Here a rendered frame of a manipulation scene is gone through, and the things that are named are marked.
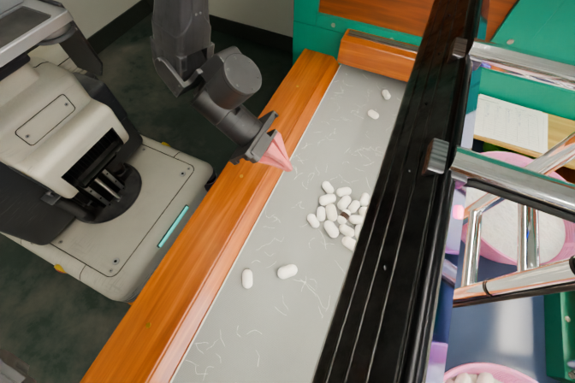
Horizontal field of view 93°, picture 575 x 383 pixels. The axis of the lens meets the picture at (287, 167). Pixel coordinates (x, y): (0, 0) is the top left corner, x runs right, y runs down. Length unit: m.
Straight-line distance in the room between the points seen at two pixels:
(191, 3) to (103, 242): 1.01
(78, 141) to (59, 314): 0.97
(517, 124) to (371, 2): 0.46
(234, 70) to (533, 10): 0.62
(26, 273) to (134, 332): 1.22
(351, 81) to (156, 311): 0.73
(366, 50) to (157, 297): 0.72
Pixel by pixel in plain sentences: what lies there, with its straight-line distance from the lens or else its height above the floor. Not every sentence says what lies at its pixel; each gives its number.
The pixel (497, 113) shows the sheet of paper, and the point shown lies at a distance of 0.87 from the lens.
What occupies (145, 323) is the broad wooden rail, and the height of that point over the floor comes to 0.76.
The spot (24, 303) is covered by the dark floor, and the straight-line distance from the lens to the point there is 1.71.
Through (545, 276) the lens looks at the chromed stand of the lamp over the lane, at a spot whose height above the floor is 1.00.
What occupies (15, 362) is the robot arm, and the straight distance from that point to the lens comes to 0.43.
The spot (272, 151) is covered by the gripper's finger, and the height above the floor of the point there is 0.92.
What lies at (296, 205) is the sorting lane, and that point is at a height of 0.74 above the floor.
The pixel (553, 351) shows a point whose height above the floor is 0.69.
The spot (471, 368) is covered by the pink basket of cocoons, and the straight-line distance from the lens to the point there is 0.60.
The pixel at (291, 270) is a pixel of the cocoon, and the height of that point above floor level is 0.76.
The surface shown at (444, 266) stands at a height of 1.10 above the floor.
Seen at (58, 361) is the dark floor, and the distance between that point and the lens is 1.57.
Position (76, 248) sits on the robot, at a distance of 1.30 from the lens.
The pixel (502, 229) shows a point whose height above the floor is 0.73.
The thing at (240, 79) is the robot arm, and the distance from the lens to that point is 0.38.
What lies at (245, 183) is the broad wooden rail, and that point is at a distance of 0.60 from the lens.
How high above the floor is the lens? 1.29
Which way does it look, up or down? 59 degrees down
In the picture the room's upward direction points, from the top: straight up
